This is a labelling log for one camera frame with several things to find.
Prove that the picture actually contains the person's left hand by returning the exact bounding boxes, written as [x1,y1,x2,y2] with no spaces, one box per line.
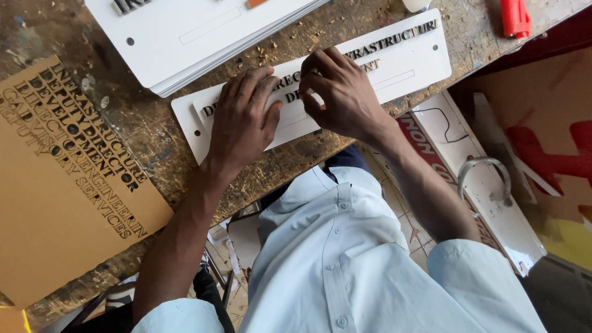
[203,65,284,173]

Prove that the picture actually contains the person's right hand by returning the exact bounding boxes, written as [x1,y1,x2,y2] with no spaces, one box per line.
[298,46,395,145]

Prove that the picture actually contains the white letter stencil strip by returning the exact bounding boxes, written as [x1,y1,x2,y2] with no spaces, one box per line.
[191,55,334,151]

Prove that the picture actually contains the white sign plate gold letters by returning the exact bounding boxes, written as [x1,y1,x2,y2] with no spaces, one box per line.
[171,8,452,166]

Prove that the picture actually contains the stack of white sign plates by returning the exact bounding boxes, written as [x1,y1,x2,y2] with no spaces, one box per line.
[84,0,332,98]

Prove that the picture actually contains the white cup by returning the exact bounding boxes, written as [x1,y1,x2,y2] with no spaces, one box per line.
[401,0,434,13]

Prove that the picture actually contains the curved metal band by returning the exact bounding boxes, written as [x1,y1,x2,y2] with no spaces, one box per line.
[457,156,512,204]

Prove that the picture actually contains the light blue shirt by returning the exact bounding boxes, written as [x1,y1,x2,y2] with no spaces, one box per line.
[132,166,549,333]

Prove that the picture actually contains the white signboard with red letters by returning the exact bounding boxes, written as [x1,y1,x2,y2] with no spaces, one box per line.
[370,90,548,277]

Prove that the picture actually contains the red utility knife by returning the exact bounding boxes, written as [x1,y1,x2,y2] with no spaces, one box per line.
[499,0,532,39]

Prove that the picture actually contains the brown cardboard sheet cut-out letters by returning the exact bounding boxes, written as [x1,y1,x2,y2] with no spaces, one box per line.
[0,55,175,310]

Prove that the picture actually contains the brown board with red paint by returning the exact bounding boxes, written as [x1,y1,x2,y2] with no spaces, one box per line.
[472,46,592,273]

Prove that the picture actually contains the thin black cable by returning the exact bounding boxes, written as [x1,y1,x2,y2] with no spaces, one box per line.
[412,107,470,144]

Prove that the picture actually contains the black metal stool frame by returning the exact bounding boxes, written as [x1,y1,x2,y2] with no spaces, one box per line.
[202,247,236,308]

